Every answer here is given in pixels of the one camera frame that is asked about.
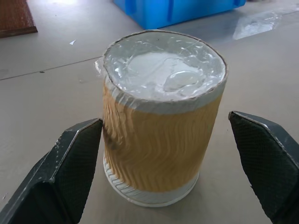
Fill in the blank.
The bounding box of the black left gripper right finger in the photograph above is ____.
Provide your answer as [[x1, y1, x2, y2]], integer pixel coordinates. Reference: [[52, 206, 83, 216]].
[[228, 111, 299, 224]]

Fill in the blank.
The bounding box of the brown wooden board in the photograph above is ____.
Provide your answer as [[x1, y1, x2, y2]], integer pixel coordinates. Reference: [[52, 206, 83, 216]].
[[0, 0, 38, 39]]

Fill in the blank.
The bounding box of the blue plastic crate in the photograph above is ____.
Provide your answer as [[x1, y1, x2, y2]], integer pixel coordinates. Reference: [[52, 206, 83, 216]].
[[113, 0, 247, 24]]

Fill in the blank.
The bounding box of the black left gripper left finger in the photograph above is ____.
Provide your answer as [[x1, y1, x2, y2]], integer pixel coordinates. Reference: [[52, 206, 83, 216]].
[[0, 118, 104, 224]]

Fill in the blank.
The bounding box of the clear plastic wrap sheet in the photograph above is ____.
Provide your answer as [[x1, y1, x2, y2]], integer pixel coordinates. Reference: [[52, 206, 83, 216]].
[[232, 11, 281, 40]]

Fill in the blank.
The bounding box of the ribbed tan paper cup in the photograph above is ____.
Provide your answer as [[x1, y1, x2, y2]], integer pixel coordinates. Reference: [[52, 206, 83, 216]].
[[94, 29, 228, 208]]

